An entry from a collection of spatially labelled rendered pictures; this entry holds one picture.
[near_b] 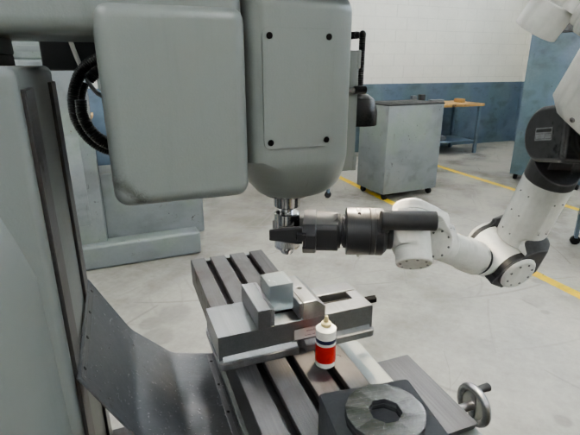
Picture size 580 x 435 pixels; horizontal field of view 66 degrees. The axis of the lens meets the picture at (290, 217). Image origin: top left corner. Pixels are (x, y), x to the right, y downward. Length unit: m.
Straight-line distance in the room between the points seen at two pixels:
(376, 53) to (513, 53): 3.09
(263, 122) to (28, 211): 0.33
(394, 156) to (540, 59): 2.44
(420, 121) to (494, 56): 4.75
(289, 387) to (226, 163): 0.45
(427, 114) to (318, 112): 4.86
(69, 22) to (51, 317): 0.36
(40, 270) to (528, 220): 0.83
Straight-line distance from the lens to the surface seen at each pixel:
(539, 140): 0.91
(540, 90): 6.81
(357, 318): 1.01
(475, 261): 0.96
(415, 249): 0.81
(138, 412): 0.84
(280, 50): 0.68
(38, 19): 0.64
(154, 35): 0.62
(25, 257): 0.63
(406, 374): 1.28
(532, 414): 2.51
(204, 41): 0.63
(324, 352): 0.91
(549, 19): 0.79
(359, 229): 0.80
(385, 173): 5.30
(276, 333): 0.94
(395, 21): 8.66
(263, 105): 0.67
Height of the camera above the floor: 1.53
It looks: 19 degrees down
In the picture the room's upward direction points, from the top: straight up
